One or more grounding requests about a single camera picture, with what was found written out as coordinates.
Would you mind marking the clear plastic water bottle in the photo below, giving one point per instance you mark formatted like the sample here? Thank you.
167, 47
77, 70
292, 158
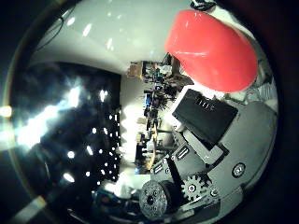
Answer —
211, 51

